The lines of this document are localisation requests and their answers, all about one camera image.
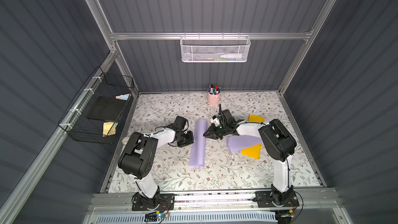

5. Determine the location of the purple paper sheet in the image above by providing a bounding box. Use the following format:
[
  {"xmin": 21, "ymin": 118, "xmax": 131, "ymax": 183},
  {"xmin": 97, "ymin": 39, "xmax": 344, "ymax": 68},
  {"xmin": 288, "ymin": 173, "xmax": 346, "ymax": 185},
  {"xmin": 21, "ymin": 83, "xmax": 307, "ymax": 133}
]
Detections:
[
  {"xmin": 189, "ymin": 119, "xmax": 207, "ymax": 167},
  {"xmin": 226, "ymin": 135, "xmax": 262, "ymax": 153}
]

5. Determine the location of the yellow rectangular paper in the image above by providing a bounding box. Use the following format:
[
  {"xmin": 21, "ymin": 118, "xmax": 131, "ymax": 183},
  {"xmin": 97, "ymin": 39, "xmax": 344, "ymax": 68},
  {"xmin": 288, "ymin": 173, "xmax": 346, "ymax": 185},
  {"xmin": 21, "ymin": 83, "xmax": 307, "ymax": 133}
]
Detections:
[{"xmin": 241, "ymin": 115, "xmax": 265, "ymax": 159}]

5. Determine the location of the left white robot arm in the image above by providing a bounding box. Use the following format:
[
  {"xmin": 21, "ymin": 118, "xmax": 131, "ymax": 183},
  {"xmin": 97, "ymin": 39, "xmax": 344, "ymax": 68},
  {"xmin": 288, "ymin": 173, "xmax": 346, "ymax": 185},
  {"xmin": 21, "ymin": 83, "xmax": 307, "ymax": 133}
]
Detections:
[{"xmin": 118, "ymin": 116, "xmax": 193, "ymax": 200}]

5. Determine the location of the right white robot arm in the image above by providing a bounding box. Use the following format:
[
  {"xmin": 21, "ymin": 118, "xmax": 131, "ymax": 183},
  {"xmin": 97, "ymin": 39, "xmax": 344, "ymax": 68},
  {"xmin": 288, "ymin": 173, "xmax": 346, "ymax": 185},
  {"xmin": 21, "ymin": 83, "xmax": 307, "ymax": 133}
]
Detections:
[{"xmin": 203, "ymin": 105, "xmax": 297, "ymax": 197}]

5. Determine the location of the pink pen cup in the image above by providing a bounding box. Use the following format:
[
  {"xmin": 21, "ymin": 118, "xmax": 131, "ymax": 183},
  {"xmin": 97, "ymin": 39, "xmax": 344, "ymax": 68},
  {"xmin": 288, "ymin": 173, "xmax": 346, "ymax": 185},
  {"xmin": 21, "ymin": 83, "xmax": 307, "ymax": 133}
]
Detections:
[{"xmin": 207, "ymin": 84, "xmax": 221, "ymax": 106}]

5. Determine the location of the pastel note pad in basket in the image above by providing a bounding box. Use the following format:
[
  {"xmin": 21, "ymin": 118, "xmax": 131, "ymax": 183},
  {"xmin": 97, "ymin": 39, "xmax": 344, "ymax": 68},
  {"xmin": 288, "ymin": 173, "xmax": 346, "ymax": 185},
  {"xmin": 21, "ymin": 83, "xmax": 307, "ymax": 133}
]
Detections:
[{"xmin": 116, "ymin": 94, "xmax": 130, "ymax": 101}]

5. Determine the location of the white bottle in basket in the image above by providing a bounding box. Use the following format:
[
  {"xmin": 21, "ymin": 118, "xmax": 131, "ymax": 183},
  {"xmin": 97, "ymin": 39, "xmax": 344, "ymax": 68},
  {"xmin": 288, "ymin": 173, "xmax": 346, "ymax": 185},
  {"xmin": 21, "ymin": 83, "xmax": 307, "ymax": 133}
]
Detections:
[{"xmin": 220, "ymin": 54, "xmax": 243, "ymax": 60}]

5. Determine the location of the yellow sticky note pad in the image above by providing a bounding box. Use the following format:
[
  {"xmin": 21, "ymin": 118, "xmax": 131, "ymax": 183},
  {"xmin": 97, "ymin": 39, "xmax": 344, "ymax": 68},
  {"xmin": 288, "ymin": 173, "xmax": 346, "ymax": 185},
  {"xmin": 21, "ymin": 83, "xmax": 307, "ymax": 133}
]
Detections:
[{"xmin": 103, "ymin": 122, "xmax": 118, "ymax": 136}]

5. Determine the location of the black box in basket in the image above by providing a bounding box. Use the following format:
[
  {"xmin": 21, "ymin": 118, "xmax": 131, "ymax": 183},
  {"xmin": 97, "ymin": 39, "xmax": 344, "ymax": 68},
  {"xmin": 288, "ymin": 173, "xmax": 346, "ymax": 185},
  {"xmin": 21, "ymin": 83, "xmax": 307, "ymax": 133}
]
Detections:
[{"xmin": 87, "ymin": 96, "xmax": 126, "ymax": 122}]

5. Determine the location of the white vented panel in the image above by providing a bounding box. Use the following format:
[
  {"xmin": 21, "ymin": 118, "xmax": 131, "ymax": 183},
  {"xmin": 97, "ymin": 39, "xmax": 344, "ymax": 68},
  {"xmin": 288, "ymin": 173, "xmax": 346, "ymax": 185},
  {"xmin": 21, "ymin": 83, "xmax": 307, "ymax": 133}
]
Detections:
[{"xmin": 95, "ymin": 211, "xmax": 277, "ymax": 224}]

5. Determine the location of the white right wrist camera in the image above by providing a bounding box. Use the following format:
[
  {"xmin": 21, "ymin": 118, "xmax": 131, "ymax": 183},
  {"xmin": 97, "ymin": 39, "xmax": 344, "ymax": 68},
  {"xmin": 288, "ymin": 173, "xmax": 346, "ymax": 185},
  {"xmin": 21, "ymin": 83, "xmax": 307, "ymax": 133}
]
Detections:
[{"xmin": 210, "ymin": 116, "xmax": 220, "ymax": 126}]

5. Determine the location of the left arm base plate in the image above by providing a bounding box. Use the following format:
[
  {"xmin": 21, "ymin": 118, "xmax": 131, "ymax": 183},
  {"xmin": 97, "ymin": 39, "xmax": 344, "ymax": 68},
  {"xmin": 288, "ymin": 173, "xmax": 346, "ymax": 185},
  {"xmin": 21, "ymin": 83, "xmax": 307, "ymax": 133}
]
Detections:
[{"xmin": 132, "ymin": 192, "xmax": 175, "ymax": 212}]

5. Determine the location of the white wire mesh basket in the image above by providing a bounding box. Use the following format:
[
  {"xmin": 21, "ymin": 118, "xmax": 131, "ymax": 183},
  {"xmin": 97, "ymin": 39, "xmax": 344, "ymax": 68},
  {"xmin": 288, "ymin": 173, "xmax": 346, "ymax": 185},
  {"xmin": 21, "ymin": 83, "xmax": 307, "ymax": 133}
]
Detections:
[{"xmin": 180, "ymin": 34, "xmax": 251, "ymax": 63}]

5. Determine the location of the black wire wall basket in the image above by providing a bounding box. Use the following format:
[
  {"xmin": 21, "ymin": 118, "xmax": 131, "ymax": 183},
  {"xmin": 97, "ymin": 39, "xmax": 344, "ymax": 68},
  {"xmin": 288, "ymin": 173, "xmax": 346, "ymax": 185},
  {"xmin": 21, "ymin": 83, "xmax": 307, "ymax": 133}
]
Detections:
[{"xmin": 58, "ymin": 67, "xmax": 135, "ymax": 144}]

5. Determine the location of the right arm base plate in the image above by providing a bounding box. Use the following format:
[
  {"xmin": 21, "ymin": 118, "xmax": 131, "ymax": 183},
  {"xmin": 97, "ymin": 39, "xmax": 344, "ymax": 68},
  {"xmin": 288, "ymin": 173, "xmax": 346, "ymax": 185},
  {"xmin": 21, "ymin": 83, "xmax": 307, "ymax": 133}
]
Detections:
[{"xmin": 252, "ymin": 190, "xmax": 300, "ymax": 208}]

